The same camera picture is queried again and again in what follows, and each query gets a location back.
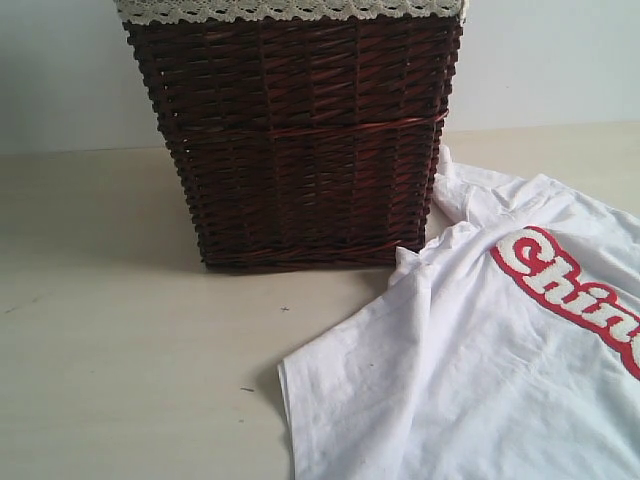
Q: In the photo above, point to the white t-shirt with red logo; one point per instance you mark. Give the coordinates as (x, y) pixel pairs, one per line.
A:
(507, 348)

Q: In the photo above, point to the dark brown wicker basket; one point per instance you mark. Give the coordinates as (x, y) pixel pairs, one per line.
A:
(302, 144)

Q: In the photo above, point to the cream lace basket liner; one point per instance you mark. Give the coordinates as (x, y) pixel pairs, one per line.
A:
(172, 12)

